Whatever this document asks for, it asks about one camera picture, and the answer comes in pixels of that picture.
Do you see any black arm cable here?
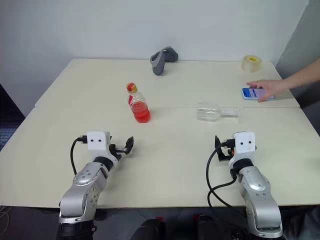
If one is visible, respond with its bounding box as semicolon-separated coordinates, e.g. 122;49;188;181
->
205;146;251;219
70;136;88;176

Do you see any bottle with red liquid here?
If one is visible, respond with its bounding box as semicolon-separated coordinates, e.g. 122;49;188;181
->
127;89;152;124

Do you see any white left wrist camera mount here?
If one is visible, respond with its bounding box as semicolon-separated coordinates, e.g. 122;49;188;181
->
86;130;122;172

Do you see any yellow and red bottle cap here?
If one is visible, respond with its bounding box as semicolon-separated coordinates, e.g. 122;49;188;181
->
125;82;139;94

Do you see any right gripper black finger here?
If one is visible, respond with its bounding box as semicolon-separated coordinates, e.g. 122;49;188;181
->
217;148;232;162
214;135;223;154

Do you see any blue smartphone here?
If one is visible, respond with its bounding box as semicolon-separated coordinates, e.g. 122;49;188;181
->
241;87;276;101

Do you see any translucent tape roll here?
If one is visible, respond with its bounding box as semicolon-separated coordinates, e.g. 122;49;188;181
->
241;55;263;73

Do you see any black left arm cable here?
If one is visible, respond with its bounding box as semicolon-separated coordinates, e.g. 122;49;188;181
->
70;136;88;176

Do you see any dark grid patterned object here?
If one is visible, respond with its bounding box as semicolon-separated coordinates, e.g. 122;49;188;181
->
0;83;26;152

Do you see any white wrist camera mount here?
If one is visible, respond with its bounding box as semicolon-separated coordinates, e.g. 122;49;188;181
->
228;130;257;166
86;130;122;172

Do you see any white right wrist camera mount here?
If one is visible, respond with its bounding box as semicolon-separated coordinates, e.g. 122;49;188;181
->
228;130;257;166

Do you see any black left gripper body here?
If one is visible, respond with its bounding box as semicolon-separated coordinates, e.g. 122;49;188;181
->
109;143;127;161

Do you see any grey curved plastic object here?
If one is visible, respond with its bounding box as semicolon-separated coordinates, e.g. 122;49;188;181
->
150;46;179;76

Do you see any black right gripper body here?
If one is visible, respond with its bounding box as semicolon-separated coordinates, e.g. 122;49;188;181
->
221;138;236;156

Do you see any person's bare hand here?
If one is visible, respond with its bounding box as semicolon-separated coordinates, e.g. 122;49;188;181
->
246;79;289;103

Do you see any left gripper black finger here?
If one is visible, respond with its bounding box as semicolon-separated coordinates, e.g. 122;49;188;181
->
124;136;135;156

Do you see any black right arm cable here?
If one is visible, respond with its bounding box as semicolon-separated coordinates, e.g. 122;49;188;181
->
205;146;251;219

